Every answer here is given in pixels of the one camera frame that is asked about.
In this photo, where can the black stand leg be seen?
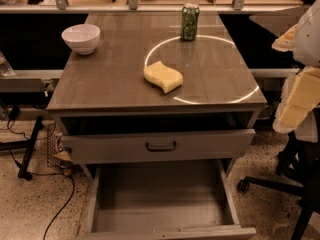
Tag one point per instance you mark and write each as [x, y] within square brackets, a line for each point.
[28, 145]

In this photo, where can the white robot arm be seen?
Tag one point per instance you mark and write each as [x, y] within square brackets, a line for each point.
[306, 50]

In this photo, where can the yellow sponge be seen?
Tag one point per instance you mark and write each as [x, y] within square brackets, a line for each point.
[163, 76]

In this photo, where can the green soda can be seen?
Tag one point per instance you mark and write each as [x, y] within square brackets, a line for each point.
[190, 14]

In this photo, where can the white ceramic bowl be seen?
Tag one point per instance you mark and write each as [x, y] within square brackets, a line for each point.
[82, 38]

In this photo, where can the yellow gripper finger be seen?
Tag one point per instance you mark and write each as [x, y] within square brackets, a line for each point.
[285, 42]
[300, 95]

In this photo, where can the top drawer with black handle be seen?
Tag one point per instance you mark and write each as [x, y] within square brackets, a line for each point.
[150, 147]

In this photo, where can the grey drawer cabinet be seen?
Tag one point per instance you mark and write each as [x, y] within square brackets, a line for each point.
[145, 95]

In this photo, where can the wire mesh basket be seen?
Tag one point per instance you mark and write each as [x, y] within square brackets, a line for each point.
[57, 156]

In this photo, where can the open middle drawer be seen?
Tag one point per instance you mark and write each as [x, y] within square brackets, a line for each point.
[180, 200]

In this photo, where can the clear plastic bottle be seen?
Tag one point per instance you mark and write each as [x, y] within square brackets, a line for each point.
[5, 67]

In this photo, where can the black office chair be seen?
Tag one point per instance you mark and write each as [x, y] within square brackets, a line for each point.
[300, 162]

